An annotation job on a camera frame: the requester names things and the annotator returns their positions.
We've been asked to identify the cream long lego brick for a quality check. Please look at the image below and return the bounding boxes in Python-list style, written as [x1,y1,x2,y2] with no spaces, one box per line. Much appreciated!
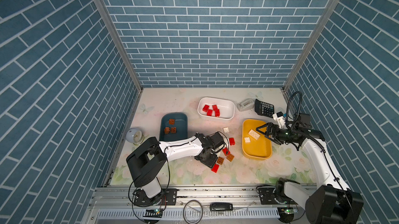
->
[248,129,260,140]

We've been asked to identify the red lego brick pair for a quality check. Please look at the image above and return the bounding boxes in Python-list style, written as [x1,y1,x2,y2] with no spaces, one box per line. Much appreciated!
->
[212,105,220,117]

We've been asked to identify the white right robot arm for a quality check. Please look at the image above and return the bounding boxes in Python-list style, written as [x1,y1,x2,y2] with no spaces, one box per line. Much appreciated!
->
[256,112,364,224]

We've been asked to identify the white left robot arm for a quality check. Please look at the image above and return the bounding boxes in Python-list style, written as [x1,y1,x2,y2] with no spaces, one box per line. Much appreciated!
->
[126,132,228,199]

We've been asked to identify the black desk calculator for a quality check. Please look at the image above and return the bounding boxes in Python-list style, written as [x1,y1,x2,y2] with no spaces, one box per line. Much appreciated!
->
[254,99,275,118]

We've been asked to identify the brown lego brick low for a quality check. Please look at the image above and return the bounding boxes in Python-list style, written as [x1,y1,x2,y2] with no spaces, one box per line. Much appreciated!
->
[217,157,224,165]

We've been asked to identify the yellow plastic bin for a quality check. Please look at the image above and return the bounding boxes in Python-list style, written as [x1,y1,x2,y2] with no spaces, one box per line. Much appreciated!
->
[242,119,272,160]

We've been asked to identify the brown lego brick right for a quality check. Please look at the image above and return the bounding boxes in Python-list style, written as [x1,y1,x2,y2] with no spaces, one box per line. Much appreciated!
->
[226,153,234,162]

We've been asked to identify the red lego brick front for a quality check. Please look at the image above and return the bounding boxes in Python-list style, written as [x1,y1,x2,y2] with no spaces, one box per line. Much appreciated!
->
[211,164,219,173]

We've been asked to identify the grey tape dispenser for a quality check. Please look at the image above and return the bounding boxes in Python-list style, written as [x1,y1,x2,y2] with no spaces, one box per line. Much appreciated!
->
[237,99,255,112]

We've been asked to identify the white plastic bin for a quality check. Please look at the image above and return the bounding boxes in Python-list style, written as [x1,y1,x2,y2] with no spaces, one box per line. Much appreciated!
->
[197,97,235,122]

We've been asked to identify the dark teal plastic bin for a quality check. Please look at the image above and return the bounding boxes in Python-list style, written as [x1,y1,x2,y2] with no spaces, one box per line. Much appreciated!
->
[160,112,188,142]

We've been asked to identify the small round alarm clock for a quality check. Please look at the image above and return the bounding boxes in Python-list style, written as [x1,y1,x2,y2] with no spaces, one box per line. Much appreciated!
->
[125,128,144,146]

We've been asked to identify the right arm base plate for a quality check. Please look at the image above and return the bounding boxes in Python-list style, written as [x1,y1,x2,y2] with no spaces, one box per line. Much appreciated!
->
[255,186,280,205]

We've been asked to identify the black remote on rail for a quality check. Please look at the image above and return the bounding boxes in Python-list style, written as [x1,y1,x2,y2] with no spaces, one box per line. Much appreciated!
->
[210,202,233,212]

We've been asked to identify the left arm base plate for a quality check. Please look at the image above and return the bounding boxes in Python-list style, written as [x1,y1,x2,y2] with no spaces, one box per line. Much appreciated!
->
[133,188,178,207]

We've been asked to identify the coiled grey cable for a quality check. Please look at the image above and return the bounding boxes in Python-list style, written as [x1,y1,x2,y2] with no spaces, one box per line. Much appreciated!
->
[182,199,204,224]

